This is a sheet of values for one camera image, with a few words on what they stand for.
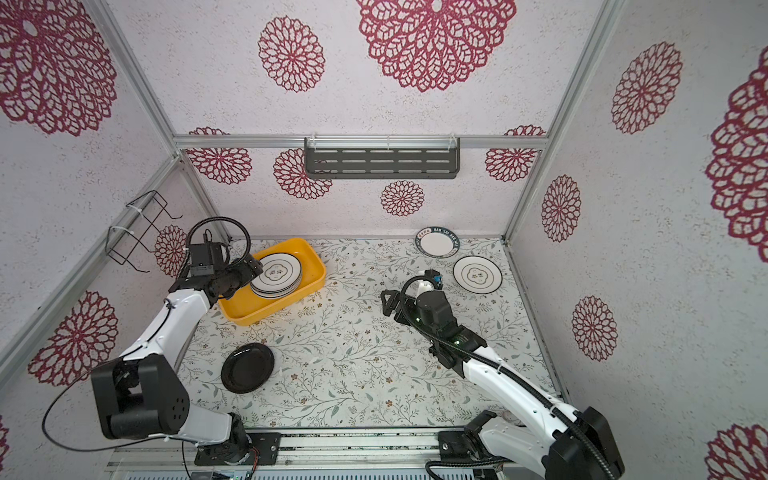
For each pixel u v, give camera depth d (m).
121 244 0.72
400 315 0.69
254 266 0.80
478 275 1.09
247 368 0.85
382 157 0.95
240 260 0.76
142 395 0.47
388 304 0.71
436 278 0.69
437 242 1.20
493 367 0.50
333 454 0.73
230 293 0.73
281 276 1.03
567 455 0.38
